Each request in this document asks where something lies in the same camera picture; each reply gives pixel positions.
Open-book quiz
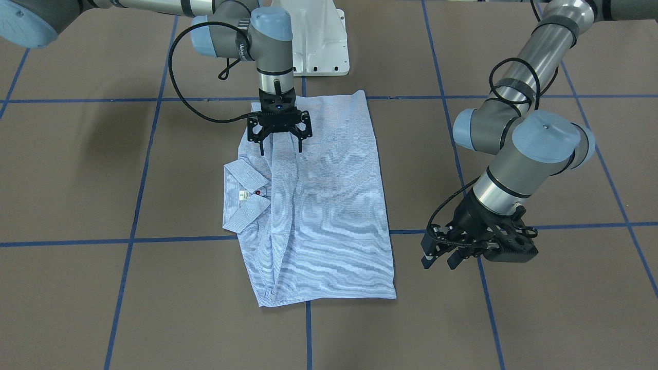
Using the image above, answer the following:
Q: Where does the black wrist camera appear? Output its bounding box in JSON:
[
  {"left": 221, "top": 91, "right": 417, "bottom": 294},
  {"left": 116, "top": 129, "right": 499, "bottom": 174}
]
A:
[
  {"left": 483, "top": 205, "right": 538, "bottom": 263},
  {"left": 247, "top": 110, "right": 313, "bottom": 143}
]

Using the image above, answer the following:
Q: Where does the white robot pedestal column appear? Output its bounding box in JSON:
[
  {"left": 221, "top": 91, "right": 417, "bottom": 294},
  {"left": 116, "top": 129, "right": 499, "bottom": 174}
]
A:
[{"left": 271, "top": 1, "right": 351, "bottom": 77}]

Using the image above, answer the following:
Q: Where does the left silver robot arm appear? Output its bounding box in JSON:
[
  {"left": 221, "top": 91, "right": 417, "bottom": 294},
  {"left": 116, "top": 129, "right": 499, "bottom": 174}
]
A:
[{"left": 421, "top": 1, "right": 656, "bottom": 269}]

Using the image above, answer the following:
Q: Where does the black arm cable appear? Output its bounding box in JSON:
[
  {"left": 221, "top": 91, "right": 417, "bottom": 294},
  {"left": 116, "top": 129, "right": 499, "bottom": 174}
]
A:
[{"left": 168, "top": 20, "right": 258, "bottom": 124}]

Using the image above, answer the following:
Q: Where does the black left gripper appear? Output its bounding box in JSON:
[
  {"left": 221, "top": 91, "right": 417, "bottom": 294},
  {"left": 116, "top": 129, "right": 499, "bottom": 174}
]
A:
[{"left": 421, "top": 193, "right": 515, "bottom": 270}]

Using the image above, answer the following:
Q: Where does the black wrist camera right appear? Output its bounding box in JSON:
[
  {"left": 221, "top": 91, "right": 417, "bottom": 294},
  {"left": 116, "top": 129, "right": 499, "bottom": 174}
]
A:
[{"left": 247, "top": 110, "right": 313, "bottom": 143}]

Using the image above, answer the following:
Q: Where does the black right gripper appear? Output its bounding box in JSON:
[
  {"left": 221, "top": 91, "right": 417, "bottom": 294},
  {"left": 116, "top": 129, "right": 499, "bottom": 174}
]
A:
[{"left": 257, "top": 88, "right": 305, "bottom": 156}]

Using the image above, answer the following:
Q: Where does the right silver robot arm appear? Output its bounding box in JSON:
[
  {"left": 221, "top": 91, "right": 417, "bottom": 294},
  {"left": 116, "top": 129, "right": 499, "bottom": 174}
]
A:
[{"left": 1, "top": 1, "right": 313, "bottom": 149}]

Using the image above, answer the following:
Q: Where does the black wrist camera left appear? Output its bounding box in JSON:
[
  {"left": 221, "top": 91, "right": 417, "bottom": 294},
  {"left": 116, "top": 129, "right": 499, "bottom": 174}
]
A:
[{"left": 483, "top": 205, "right": 538, "bottom": 263}]

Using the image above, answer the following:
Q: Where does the light blue striped shirt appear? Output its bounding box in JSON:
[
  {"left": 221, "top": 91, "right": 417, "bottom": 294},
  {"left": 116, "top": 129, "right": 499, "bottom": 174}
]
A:
[{"left": 222, "top": 90, "right": 396, "bottom": 307}]

